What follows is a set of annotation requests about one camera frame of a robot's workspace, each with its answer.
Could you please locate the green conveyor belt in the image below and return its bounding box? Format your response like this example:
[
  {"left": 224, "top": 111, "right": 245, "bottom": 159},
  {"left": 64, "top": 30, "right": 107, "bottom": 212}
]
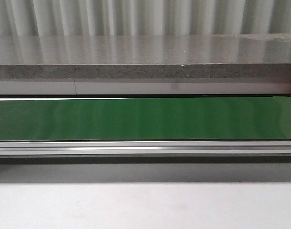
[{"left": 0, "top": 96, "right": 291, "bottom": 141}]

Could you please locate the grey speckled stone counter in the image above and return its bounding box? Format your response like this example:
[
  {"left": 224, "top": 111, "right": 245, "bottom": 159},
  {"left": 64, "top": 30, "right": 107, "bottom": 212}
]
[{"left": 0, "top": 34, "right": 291, "bottom": 79}]

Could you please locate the white pleated curtain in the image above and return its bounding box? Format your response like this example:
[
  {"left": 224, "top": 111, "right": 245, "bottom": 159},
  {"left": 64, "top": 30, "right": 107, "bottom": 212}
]
[{"left": 0, "top": 0, "right": 291, "bottom": 36}]

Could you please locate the aluminium conveyor frame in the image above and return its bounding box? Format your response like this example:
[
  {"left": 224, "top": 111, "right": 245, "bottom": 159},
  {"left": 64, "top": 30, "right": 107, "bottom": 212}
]
[{"left": 0, "top": 140, "right": 291, "bottom": 164}]

